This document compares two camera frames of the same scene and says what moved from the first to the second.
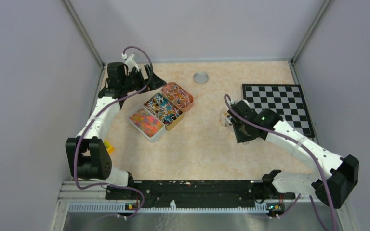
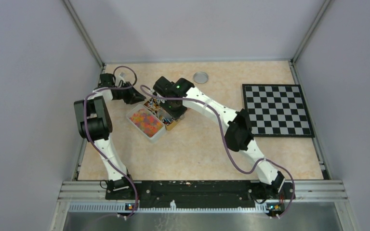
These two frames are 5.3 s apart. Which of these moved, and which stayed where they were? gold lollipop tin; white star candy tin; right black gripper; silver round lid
Moved: right black gripper
Stayed: gold lollipop tin; white star candy tin; silver round lid
